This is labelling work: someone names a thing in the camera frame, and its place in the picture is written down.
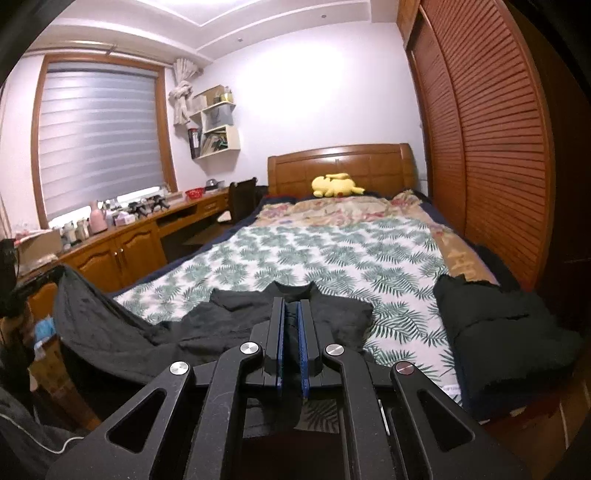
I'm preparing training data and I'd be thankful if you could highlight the black zip jacket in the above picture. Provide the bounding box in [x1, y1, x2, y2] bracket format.
[53, 267, 373, 420]

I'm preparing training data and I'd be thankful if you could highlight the folded black garment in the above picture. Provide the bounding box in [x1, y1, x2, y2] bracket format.
[434, 274, 583, 420]

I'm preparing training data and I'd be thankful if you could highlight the brown patterned blanket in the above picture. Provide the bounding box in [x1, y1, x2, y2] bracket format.
[429, 225, 498, 285]

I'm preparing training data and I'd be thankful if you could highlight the wooden desk cabinet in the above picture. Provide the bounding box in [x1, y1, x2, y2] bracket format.
[18, 188, 230, 294]

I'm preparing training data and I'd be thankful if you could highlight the palm leaf print bedspread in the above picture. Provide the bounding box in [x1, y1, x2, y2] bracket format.
[115, 217, 462, 402]

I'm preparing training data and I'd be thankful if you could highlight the pink vase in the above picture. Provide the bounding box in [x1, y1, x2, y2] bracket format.
[89, 200, 108, 235]

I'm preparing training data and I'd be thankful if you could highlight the spare black gripper on desk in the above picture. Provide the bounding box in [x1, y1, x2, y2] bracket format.
[127, 195, 170, 219]

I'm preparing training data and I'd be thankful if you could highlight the floral quilt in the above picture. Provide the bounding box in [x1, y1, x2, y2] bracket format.
[253, 190, 437, 227]

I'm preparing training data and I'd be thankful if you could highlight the red basket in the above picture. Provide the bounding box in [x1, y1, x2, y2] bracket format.
[184, 187, 205, 200]

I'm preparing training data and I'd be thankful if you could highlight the dark desk chair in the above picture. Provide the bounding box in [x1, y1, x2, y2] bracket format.
[217, 177, 257, 224]

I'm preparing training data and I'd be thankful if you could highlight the yellow plush toy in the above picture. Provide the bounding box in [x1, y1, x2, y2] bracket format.
[311, 173, 365, 198]

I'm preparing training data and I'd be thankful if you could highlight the wooden headboard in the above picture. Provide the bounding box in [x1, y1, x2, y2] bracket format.
[267, 143, 420, 199]

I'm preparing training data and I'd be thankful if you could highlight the grey zebra window blind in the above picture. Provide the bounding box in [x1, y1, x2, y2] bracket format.
[38, 61, 167, 220]

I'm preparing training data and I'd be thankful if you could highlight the wooden louvered wardrobe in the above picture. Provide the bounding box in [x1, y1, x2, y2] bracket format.
[397, 0, 556, 290]

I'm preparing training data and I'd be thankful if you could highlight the tied beige curtain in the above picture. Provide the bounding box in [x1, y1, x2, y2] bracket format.
[168, 58, 204, 126]

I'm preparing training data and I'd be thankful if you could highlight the white wall shelf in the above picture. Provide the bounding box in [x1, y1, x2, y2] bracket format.
[187, 85, 240, 160]

